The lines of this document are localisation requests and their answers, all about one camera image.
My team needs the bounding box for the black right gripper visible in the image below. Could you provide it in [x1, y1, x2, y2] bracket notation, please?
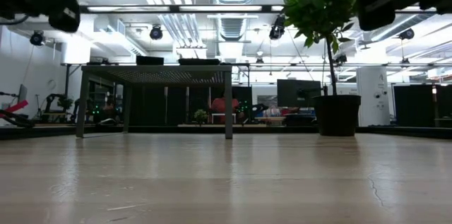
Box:
[356, 0, 452, 33]

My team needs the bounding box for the black ceiling spotlight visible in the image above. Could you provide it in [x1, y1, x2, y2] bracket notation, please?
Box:
[398, 28, 416, 40]
[333, 52, 349, 66]
[268, 13, 287, 40]
[149, 24, 164, 41]
[29, 30, 46, 47]

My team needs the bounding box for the green leafy plant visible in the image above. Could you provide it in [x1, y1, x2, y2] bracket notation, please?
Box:
[281, 0, 375, 97]

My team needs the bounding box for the white cylindrical tank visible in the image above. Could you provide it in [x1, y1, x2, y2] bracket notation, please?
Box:
[355, 66, 391, 128]

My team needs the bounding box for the black partition panel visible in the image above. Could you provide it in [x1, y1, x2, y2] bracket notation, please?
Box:
[393, 84, 437, 128]
[129, 86, 254, 126]

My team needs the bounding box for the small grey monitor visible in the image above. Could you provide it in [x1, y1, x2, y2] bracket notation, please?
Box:
[16, 84, 28, 105]

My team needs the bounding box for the small green potted plant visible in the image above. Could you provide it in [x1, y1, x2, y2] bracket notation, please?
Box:
[193, 108, 209, 126]
[56, 96, 75, 112]

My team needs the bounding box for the black plant pot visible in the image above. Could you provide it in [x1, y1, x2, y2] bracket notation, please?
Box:
[312, 94, 362, 137]

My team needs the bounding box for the black computer monitor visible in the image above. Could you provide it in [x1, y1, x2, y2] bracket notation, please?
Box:
[276, 78, 322, 109]

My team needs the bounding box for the grey perforated metal shelf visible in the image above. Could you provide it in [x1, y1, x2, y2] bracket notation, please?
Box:
[76, 64, 234, 140]

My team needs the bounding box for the red object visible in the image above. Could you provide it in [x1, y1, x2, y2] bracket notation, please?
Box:
[0, 99, 29, 114]

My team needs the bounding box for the black fluted square dish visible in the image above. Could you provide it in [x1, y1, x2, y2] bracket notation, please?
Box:
[178, 57, 222, 66]

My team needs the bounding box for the person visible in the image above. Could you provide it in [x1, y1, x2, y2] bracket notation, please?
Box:
[210, 91, 241, 124]

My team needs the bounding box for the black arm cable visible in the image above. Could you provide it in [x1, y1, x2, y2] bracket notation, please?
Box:
[0, 15, 29, 27]

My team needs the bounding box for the black overhead frame beam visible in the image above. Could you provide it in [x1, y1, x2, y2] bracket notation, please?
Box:
[79, 4, 435, 15]

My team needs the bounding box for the black aluminium cross rail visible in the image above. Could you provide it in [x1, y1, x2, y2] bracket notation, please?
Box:
[76, 124, 321, 135]

